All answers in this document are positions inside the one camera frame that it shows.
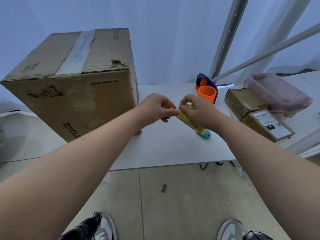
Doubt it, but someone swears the person's right hand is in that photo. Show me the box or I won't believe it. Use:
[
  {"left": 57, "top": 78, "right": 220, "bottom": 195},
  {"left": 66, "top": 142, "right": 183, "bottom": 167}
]
[{"left": 178, "top": 94, "right": 227, "bottom": 133}]

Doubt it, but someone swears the person's left hand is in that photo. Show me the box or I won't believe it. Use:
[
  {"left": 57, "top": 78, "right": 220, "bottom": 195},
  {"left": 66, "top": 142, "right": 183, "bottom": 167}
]
[{"left": 137, "top": 93, "right": 180, "bottom": 127}]

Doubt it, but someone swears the yellow tape roll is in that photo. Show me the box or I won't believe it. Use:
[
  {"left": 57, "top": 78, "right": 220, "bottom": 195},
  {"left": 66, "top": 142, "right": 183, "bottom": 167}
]
[{"left": 176, "top": 103, "right": 207, "bottom": 135}]

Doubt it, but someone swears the person's left forearm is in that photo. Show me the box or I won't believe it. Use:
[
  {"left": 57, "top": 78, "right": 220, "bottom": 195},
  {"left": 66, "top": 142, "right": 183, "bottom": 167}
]
[{"left": 0, "top": 107, "right": 148, "bottom": 240}]

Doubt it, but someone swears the person's right forearm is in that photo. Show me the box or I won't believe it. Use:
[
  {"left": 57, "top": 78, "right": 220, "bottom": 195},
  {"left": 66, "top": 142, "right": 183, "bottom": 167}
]
[{"left": 212, "top": 117, "right": 320, "bottom": 240}]

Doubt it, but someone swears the white table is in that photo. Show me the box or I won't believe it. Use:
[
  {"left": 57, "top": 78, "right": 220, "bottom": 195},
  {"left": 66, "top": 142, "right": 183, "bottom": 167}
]
[{"left": 0, "top": 70, "right": 320, "bottom": 172}]

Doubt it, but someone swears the blue orange tape dispenser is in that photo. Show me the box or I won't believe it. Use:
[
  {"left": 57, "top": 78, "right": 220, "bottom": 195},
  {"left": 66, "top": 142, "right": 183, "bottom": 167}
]
[{"left": 195, "top": 73, "right": 219, "bottom": 104}]

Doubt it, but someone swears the small taped cardboard box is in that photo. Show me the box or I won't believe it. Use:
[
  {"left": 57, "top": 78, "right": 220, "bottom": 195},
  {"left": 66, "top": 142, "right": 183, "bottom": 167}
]
[{"left": 224, "top": 88, "right": 269, "bottom": 122}]

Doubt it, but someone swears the labelled small cardboard box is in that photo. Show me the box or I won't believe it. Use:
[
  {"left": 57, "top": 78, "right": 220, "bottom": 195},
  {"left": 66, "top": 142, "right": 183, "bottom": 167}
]
[{"left": 241, "top": 108, "right": 296, "bottom": 143}]

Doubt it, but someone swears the pink plastic mailer bag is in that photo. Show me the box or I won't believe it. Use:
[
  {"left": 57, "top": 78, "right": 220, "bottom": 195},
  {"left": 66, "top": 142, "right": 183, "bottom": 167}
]
[{"left": 243, "top": 73, "right": 313, "bottom": 118}]

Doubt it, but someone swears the large cardboard box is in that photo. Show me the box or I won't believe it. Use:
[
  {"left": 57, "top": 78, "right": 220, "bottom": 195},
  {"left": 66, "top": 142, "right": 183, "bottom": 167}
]
[{"left": 0, "top": 28, "right": 142, "bottom": 143}]

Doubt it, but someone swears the person's right shoe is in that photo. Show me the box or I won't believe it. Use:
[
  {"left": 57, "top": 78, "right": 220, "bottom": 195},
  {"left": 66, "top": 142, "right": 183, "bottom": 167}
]
[{"left": 217, "top": 219, "right": 274, "bottom": 240}]

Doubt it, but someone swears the person's shoe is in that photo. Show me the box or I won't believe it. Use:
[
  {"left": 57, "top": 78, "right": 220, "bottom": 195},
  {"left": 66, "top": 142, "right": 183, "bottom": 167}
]
[
  {"left": 217, "top": 219, "right": 274, "bottom": 240},
  {"left": 59, "top": 212, "right": 117, "bottom": 240}
]

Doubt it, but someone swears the person's left shoe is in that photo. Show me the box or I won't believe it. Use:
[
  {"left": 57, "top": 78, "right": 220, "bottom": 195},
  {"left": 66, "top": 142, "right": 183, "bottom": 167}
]
[{"left": 59, "top": 212, "right": 117, "bottom": 240}]

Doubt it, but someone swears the black cable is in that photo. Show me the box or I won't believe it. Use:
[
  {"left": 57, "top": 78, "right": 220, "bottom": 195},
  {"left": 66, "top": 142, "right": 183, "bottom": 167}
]
[{"left": 199, "top": 161, "right": 236, "bottom": 170}]

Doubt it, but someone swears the metal frame pole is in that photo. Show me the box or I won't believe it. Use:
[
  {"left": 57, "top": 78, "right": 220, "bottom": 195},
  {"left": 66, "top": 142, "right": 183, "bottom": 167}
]
[{"left": 208, "top": 0, "right": 320, "bottom": 83}]

